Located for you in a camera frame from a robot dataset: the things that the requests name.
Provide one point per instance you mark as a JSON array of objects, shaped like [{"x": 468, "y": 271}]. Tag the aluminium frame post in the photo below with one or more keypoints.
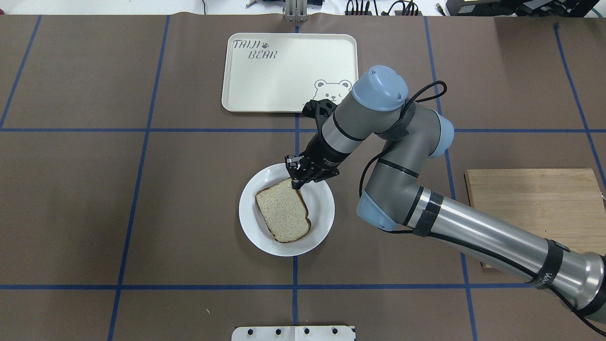
[{"x": 296, "y": 11}]

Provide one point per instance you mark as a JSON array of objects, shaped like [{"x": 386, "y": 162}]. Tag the white round plate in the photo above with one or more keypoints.
[{"x": 320, "y": 204}]

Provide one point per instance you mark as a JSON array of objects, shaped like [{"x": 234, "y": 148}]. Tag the white metal camera stand base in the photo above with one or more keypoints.
[{"x": 295, "y": 333}]

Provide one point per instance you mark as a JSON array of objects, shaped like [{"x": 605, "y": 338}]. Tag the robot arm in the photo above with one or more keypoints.
[{"x": 394, "y": 198}]

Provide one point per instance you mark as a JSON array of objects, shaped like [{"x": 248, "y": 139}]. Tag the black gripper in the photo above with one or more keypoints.
[{"x": 318, "y": 159}]

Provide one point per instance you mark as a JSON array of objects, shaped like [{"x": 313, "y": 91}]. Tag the cream bear serving tray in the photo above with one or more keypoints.
[{"x": 280, "y": 72}]

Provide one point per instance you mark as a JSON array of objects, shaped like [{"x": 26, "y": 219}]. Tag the bread slice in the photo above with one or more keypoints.
[{"x": 284, "y": 211}]

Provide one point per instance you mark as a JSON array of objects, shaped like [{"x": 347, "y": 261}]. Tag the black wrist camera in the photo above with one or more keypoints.
[{"x": 319, "y": 110}]

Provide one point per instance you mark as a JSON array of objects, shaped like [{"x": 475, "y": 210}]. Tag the wooden cutting board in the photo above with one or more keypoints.
[{"x": 564, "y": 205}]

